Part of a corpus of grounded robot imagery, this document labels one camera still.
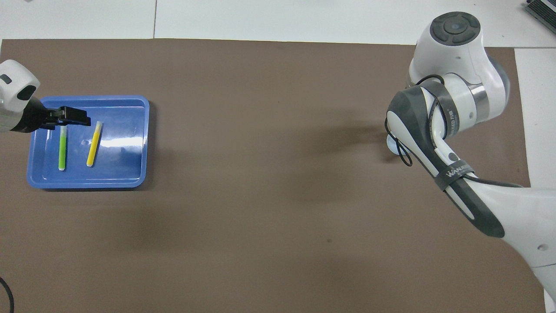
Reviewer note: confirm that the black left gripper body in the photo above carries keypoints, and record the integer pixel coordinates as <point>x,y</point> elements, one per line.
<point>37,115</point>

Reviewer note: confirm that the green pen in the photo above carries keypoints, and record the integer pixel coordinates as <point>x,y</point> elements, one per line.
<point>62,150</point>

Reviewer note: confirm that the yellow pen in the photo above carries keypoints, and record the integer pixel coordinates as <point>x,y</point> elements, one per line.
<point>94,145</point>

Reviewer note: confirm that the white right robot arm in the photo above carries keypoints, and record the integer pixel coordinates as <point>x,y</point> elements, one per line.
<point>460,87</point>

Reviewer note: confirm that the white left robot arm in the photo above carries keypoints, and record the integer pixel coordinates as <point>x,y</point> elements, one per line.
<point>13,87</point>

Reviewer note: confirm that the blue plastic tray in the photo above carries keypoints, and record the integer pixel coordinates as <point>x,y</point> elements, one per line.
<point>121,169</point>

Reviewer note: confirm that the brown table mat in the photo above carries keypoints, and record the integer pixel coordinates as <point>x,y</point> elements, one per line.
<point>260,217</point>

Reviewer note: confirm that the clear plastic cup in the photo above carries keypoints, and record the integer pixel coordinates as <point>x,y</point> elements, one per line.
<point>393,145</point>

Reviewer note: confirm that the grey ribbed device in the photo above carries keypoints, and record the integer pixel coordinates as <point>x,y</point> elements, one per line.
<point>543,11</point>

